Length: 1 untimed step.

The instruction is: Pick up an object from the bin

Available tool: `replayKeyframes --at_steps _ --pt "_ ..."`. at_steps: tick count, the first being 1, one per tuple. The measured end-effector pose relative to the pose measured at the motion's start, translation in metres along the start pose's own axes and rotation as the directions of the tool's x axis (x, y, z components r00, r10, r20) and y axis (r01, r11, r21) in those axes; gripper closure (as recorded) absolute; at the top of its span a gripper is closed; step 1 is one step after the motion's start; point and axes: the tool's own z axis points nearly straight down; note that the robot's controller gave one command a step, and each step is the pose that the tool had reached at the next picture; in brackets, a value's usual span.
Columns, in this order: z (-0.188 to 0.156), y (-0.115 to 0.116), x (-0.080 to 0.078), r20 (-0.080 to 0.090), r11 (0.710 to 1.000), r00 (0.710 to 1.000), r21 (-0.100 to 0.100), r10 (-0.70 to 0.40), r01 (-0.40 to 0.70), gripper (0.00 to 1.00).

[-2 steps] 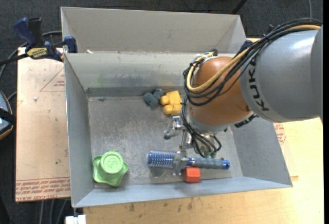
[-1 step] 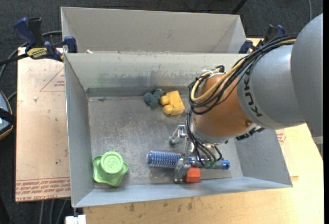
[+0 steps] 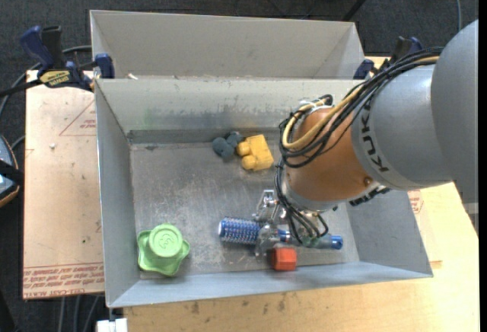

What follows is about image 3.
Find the green star-shaped cup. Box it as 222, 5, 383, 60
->
136, 222, 191, 278

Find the orange-red cube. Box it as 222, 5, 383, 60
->
270, 246, 298, 272

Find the dark grey-blue toy figure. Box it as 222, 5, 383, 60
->
211, 130, 245, 163

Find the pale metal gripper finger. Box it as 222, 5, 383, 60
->
253, 225, 291, 258
253, 189, 285, 224

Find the blue hairbrush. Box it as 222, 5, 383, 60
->
218, 216, 344, 251

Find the grey metal bin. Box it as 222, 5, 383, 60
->
89, 9, 434, 309

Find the yellow toy block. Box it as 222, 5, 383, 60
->
235, 134, 275, 172

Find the brown cardboard board, red print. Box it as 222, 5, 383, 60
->
22, 69, 444, 301

